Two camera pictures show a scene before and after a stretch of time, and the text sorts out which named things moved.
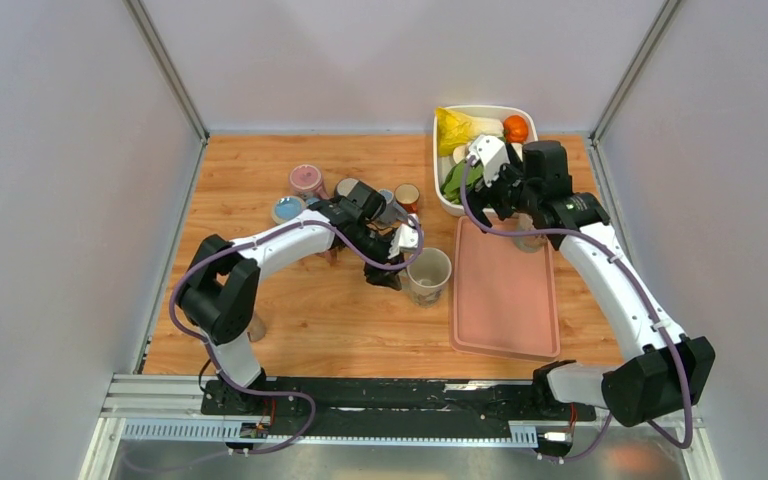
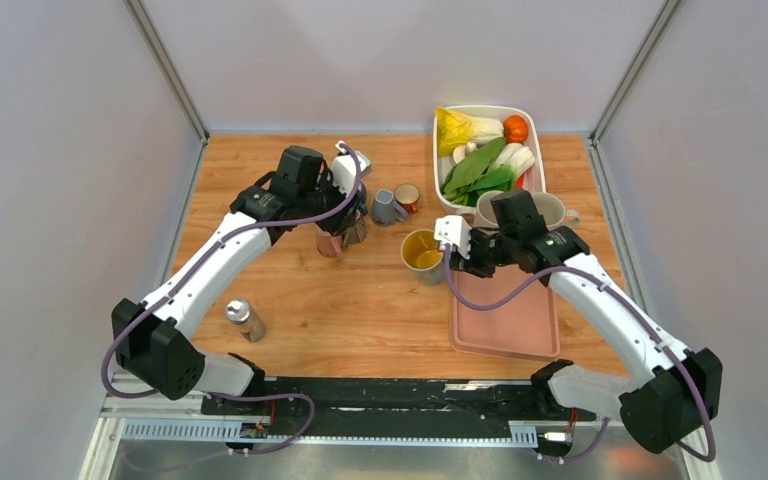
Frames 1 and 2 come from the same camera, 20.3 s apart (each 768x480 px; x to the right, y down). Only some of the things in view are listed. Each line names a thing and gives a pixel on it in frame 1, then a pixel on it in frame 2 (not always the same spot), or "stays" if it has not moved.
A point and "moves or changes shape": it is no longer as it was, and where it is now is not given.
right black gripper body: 507,194 -> 486,252
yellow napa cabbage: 454,129 stays
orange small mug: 407,196 stays
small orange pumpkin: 515,129 stays
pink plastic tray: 504,299 stays
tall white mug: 425,278 moves or changes shape
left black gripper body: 372,246 -> 326,193
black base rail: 429,400 stays
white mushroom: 460,152 stays
